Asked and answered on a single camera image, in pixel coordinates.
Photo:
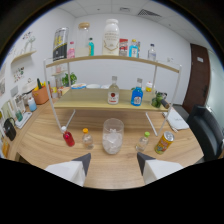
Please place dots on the yellow and red cup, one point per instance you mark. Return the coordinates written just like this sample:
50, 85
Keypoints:
149, 87

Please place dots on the brown door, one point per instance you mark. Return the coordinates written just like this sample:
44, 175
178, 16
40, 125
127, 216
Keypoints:
198, 78

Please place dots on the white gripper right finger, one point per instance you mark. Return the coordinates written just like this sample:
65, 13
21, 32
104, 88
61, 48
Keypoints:
156, 169

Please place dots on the wooden wall shelf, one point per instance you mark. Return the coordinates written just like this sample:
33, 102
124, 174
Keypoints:
23, 56

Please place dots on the white-framed wooden two-tier rack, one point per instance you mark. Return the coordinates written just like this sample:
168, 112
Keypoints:
96, 100

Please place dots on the black and yellow can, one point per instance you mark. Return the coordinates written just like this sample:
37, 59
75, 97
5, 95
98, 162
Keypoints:
60, 45

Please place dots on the white bowl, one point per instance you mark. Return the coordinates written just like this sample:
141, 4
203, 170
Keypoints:
93, 86

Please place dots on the green potted plant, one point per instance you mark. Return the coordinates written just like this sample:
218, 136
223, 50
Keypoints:
69, 79

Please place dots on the black kettle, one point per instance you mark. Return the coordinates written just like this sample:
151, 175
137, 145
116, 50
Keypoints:
10, 130

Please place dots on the clear glass with ice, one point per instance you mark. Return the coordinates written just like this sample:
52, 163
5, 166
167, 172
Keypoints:
112, 140

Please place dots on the black armchair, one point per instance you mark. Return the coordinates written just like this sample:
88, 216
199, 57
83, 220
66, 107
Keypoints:
206, 133

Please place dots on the large white bottle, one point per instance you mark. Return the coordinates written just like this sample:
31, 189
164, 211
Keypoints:
111, 38

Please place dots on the red liquid small bottle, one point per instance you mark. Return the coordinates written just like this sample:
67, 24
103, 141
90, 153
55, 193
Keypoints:
69, 138

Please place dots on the small pink bottle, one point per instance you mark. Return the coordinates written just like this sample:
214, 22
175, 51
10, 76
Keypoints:
71, 51

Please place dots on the small clear bottle blue cap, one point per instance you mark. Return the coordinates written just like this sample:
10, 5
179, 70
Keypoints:
152, 54

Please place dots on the dark lying bottle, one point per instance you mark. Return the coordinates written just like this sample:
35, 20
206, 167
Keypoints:
165, 104

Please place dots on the blue liquid bottle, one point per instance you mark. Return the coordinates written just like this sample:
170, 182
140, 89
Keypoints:
137, 96

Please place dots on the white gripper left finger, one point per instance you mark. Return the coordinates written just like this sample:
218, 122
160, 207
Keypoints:
71, 170

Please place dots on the jar with red label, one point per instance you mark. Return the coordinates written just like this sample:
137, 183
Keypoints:
123, 48

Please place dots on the yellow orange juice can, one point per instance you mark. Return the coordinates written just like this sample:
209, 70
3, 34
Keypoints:
164, 143

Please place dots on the small teal bottle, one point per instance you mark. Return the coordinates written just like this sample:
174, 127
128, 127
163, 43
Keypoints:
91, 48

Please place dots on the clear bottle red label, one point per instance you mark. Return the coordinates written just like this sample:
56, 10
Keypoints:
113, 96

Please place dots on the white notebook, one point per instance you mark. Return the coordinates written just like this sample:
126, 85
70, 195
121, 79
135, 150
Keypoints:
176, 120

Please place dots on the green limes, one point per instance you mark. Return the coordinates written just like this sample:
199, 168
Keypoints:
157, 100

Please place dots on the tall glass jar cork lid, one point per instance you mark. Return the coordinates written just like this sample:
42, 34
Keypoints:
82, 41

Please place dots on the white scale tray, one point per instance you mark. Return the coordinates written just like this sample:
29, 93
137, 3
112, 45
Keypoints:
23, 120

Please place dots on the blue patterned bowl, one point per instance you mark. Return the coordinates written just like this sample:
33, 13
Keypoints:
78, 86

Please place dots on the ceiling air vent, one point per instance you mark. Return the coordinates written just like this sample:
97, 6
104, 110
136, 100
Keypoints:
149, 13

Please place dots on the small blue bottle yellow cap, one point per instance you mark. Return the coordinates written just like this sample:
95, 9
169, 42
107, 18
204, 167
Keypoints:
133, 50

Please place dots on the orange basket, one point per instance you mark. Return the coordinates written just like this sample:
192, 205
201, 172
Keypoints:
41, 95

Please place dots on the clear bottle green cap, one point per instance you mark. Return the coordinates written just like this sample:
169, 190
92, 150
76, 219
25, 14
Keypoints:
142, 143

